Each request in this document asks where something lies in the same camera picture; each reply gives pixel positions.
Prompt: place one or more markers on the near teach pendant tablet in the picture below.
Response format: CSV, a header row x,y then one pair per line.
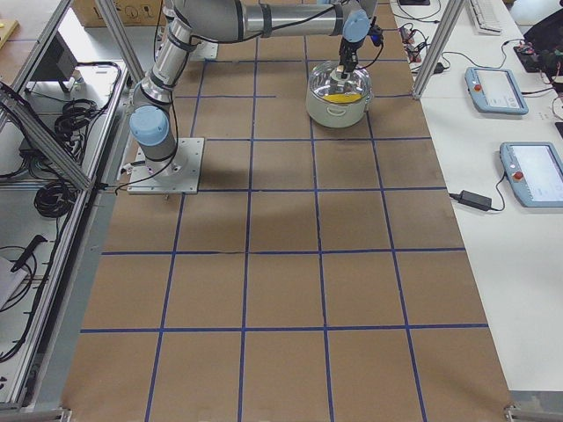
x,y
534,172

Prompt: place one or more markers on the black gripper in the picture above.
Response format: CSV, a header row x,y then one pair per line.
x,y
347,52

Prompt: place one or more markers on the yellow corn cob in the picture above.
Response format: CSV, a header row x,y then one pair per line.
x,y
343,98

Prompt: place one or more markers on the aluminium frame post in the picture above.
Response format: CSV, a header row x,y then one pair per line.
x,y
442,34

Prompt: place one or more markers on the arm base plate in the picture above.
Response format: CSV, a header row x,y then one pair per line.
x,y
205,51
181,176

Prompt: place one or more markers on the black power adapter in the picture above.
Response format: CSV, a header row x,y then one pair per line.
x,y
475,200

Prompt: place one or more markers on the white keyboard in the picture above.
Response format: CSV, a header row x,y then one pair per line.
x,y
484,17

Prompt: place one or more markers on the teach pendant tablet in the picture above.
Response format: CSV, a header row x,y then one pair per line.
x,y
495,91
534,172

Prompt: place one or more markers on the cardboard box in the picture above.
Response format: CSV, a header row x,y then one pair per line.
x,y
131,12

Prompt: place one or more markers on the glass pot lid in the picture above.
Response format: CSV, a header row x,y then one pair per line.
x,y
325,79

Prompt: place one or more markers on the far teach pendant tablet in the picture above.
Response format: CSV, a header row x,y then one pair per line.
x,y
495,91

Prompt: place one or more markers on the small circuit board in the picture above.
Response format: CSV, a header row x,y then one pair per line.
x,y
414,52
407,34

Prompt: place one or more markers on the pale green cooking pot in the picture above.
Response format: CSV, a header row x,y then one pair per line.
x,y
332,115

